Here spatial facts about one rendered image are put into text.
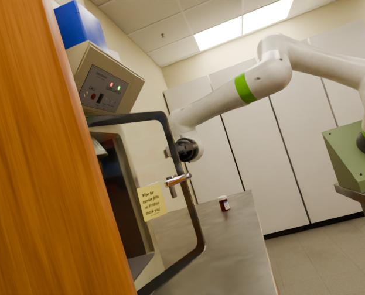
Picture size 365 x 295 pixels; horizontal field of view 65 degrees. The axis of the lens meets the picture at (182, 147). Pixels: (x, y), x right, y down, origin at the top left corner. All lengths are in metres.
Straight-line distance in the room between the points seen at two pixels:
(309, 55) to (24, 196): 1.01
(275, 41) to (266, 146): 2.57
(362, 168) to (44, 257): 1.08
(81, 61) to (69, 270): 0.37
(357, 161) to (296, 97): 2.49
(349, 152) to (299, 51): 0.44
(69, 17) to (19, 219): 0.38
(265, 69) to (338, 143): 0.50
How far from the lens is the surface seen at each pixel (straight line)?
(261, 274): 0.73
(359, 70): 1.25
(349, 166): 1.25
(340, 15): 4.56
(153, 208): 0.68
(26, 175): 0.54
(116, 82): 0.73
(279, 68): 1.00
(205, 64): 4.23
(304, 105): 3.70
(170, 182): 0.66
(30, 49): 0.55
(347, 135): 1.36
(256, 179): 3.63
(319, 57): 1.20
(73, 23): 0.63
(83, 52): 0.59
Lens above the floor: 1.24
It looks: 3 degrees up
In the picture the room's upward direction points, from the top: 17 degrees counter-clockwise
